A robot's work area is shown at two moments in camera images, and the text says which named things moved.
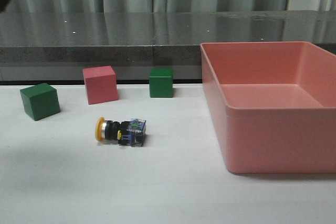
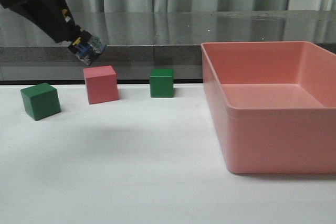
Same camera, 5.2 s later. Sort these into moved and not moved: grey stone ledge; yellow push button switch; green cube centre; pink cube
Moved: yellow push button switch
Not moved: grey stone ledge; green cube centre; pink cube
